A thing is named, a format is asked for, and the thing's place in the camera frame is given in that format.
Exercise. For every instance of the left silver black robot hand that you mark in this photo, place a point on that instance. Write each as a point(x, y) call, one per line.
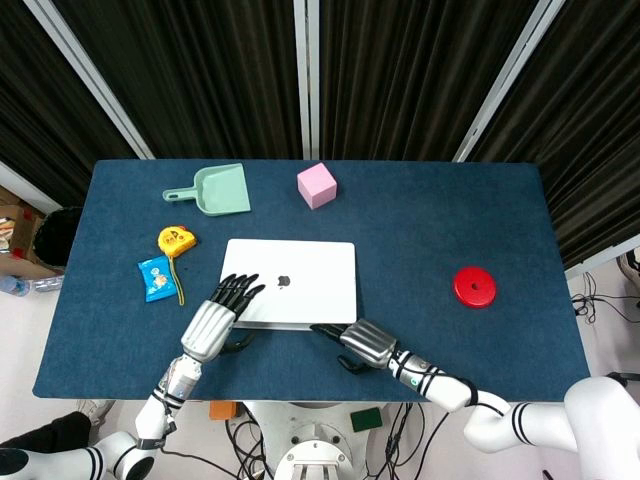
point(207, 325)

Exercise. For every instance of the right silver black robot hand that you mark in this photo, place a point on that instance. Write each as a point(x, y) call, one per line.
point(369, 341)

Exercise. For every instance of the silver laptop with apple logo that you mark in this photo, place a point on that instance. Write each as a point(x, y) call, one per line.
point(292, 282)

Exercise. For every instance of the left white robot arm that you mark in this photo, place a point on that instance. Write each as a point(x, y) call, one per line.
point(100, 440)

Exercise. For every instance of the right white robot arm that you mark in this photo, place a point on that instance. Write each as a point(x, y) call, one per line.
point(500, 410)

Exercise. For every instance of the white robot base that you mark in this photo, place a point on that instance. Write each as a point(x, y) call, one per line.
point(312, 445)

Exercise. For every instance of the blue snack packet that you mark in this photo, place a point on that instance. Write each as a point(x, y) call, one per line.
point(156, 279)

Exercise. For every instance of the green block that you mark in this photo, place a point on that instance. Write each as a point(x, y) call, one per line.
point(366, 420)

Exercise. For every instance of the orange block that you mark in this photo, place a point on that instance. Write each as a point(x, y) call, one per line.
point(222, 410)

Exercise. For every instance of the yellow tape measure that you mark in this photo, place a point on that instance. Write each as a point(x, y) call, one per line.
point(175, 239)

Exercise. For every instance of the red disc with hole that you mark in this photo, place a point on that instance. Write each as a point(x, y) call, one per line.
point(475, 286)

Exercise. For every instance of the dark blue table mat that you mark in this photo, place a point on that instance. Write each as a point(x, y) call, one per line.
point(425, 225)

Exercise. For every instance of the green plastic dustpan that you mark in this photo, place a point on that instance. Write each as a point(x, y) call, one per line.
point(220, 192)

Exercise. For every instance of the pink cube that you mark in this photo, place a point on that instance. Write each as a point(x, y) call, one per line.
point(316, 186)

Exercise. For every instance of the black waste bin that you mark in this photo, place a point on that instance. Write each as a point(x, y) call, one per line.
point(56, 237)

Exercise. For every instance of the plastic water bottle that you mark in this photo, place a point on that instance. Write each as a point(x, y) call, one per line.
point(25, 285)

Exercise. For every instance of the cardboard box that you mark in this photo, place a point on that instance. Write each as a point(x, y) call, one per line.
point(19, 235)

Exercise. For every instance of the black pleated curtain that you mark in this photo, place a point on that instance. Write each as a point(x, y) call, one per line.
point(210, 75)

